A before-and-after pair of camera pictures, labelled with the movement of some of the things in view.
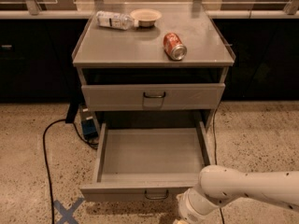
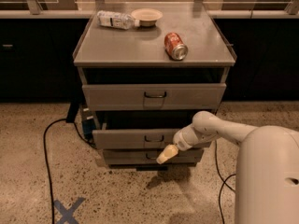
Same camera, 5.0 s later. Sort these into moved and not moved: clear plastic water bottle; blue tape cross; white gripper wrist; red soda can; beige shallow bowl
Moved: white gripper wrist
Not moved: blue tape cross; beige shallow bowl; clear plastic water bottle; red soda can
